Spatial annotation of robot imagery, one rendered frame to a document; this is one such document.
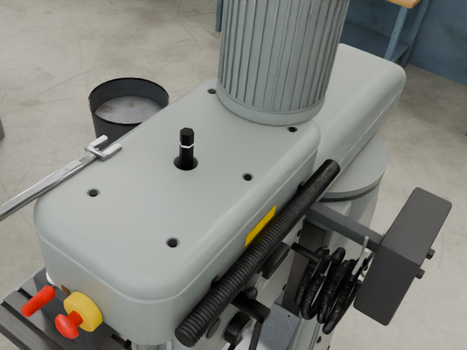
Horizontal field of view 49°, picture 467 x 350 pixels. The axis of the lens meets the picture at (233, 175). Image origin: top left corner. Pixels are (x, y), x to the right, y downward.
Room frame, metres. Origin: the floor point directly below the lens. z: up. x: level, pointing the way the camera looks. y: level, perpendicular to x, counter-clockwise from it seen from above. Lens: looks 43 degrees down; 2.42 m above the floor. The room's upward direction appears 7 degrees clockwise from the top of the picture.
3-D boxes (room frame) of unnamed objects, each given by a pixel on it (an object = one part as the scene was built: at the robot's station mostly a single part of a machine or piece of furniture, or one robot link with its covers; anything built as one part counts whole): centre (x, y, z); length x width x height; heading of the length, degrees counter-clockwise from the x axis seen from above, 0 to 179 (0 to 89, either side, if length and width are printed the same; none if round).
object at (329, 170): (0.55, -0.07, 1.79); 0.45 x 0.04 x 0.04; 150
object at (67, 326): (0.37, 0.20, 1.76); 0.04 x 0.03 x 0.04; 60
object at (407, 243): (0.69, -0.36, 1.62); 0.20 x 0.09 x 0.21; 150
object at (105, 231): (0.60, 0.07, 1.81); 0.47 x 0.26 x 0.16; 150
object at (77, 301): (0.39, 0.19, 1.76); 0.06 x 0.02 x 0.06; 60
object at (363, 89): (1.03, -0.17, 1.66); 0.80 x 0.23 x 0.20; 150
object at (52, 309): (0.83, 0.41, 1.06); 0.22 x 0.12 x 0.20; 57
